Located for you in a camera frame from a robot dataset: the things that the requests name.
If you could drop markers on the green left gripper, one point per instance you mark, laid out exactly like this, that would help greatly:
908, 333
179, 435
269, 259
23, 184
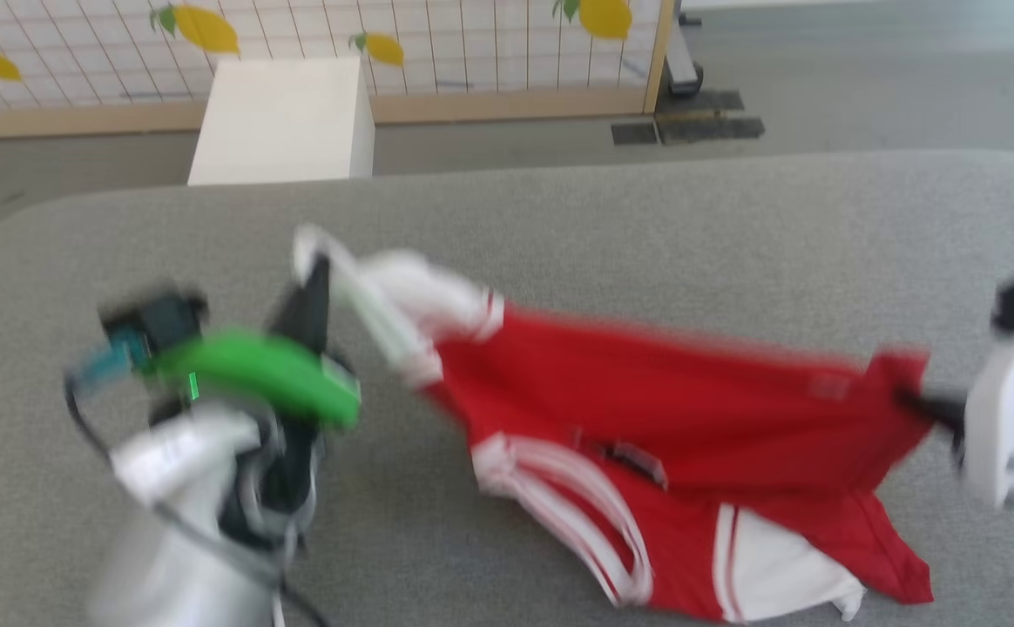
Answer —
272, 374

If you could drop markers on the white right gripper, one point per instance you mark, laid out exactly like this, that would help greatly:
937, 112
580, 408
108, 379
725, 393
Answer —
1008, 418

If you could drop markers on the red and white jersey garment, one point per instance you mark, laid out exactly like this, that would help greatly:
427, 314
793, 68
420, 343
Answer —
646, 392

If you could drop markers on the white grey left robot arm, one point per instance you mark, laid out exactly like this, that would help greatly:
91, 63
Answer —
185, 522

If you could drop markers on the white box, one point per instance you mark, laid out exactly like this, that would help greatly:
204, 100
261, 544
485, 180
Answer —
280, 122

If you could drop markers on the lemon print grid partition panel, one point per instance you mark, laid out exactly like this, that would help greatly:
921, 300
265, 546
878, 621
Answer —
472, 43

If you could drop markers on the large black floor plate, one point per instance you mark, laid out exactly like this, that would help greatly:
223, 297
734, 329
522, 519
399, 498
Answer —
707, 126

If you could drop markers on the small black floor plate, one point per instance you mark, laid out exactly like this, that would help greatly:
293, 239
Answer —
635, 133

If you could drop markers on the grey metal partition stand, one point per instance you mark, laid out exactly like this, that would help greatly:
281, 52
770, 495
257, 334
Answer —
681, 61

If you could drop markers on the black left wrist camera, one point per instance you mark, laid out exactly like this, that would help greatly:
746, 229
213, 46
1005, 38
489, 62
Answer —
158, 326

